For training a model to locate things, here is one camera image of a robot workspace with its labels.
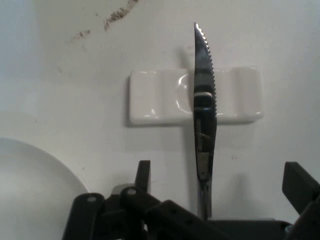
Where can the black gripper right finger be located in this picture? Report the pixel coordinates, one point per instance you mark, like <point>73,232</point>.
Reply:
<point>305,190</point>

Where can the white round plate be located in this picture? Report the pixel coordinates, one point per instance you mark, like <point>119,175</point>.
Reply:
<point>32,190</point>

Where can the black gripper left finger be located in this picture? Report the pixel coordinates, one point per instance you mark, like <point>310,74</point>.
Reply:
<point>135,212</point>

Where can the silver serrated knife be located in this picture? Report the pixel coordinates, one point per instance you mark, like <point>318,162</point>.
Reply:
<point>203,75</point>

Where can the white ceramic cutlery rest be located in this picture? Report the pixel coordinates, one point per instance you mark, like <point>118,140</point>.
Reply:
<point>155,95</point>

